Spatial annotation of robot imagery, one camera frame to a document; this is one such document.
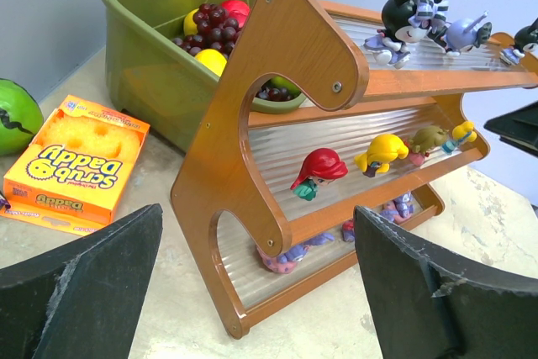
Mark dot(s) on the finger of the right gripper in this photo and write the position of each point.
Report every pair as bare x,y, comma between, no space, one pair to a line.
517,128

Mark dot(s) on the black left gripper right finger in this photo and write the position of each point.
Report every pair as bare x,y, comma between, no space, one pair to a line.
429,302

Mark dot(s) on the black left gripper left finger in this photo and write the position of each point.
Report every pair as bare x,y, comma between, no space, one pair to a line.
82,299

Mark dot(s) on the yellow blue small duck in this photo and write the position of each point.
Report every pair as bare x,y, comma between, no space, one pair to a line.
461,134

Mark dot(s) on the black figure toy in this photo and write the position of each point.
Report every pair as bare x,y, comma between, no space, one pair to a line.
525,41

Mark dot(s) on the brown round toy figure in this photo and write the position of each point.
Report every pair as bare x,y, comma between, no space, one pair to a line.
424,141

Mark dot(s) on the purple bunny pink base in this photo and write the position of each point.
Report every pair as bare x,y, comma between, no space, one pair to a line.
400,209

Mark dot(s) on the purple bunny red bow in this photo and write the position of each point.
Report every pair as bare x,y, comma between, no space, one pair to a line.
348,232

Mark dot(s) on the purple figure dark wings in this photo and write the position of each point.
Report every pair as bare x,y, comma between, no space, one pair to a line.
462,35

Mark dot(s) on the yellow duck toy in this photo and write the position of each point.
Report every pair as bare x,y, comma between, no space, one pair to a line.
380,153

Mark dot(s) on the purple figure pink donut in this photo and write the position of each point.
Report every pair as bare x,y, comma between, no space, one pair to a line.
286,262

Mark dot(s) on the black-headed purple striped figure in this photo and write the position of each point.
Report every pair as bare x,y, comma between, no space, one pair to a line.
404,22

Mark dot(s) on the red heart toy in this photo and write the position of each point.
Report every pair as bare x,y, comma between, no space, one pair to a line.
320,167

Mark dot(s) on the orange three-tier ribbed shelf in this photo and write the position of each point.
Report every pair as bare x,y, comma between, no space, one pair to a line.
232,193

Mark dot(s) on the orange snack box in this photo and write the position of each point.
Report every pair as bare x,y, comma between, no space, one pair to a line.
74,172

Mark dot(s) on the green watermelon ball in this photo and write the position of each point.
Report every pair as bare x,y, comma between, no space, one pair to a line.
21,117

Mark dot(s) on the green plastic bin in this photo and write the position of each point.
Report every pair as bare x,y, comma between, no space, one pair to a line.
150,77

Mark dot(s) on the green plastic lime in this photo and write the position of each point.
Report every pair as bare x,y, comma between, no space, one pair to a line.
282,82

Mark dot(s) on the yellow plastic lemon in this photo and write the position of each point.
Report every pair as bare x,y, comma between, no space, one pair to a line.
213,60

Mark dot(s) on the yellow lemon behind grapes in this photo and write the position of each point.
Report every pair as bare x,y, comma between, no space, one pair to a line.
189,26

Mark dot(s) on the dark purple grape bunch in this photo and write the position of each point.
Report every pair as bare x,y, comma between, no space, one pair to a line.
216,30

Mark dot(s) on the red dragon fruit toy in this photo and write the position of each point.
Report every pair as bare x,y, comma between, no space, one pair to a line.
237,9

